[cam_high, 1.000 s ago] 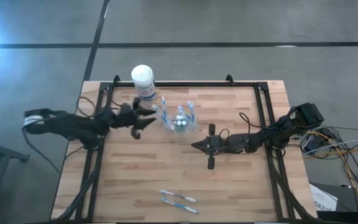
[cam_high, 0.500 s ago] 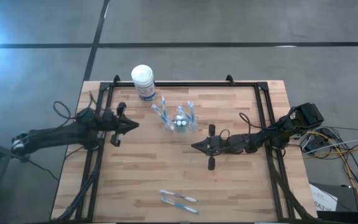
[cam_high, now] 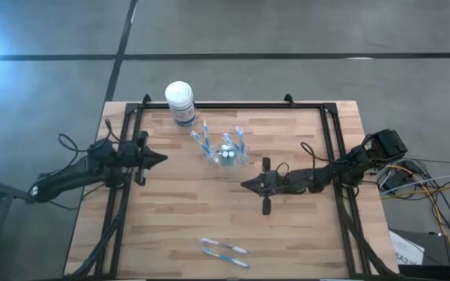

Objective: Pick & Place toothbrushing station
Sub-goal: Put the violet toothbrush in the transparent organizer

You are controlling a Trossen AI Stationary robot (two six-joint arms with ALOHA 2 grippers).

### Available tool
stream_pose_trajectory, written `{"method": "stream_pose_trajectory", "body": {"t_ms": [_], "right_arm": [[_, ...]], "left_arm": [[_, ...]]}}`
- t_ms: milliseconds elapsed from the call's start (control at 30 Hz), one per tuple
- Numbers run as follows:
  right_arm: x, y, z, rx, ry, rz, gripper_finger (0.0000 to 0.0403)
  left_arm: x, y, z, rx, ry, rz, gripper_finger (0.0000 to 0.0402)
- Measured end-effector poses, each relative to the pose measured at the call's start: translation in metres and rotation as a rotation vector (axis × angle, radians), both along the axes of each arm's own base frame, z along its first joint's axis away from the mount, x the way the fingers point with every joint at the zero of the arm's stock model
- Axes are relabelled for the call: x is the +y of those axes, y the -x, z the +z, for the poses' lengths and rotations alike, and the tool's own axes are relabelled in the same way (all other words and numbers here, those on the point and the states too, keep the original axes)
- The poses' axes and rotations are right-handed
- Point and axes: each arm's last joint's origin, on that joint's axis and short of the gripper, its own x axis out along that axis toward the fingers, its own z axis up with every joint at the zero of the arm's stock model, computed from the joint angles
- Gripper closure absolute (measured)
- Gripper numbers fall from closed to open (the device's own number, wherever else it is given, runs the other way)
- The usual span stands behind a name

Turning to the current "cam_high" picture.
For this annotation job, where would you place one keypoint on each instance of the small white-blue cap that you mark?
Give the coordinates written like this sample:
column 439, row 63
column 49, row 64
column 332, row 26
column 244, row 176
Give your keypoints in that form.
column 231, row 155

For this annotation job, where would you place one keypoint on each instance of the white paper sheet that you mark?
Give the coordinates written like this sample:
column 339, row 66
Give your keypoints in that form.
column 404, row 247

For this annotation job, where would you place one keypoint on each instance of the clear acrylic organizer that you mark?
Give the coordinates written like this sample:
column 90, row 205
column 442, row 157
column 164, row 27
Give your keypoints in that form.
column 242, row 158

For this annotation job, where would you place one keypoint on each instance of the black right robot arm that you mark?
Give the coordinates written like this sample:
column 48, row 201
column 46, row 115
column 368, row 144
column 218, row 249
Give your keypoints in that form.
column 361, row 160

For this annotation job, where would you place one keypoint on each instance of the black aluminium table frame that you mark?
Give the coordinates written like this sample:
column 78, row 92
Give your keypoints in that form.
column 248, row 105

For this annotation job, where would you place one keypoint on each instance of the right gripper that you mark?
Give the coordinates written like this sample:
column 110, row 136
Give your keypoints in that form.
column 287, row 183

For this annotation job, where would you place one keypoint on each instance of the white wipes canister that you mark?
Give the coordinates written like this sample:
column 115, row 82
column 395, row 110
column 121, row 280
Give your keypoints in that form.
column 180, row 101

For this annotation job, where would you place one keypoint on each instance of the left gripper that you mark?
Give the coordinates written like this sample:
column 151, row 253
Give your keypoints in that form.
column 131, row 156

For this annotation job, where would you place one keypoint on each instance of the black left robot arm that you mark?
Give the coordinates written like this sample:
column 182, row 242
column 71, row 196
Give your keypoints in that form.
column 72, row 173

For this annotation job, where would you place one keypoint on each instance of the black case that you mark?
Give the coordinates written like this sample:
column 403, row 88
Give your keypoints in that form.
column 436, row 246

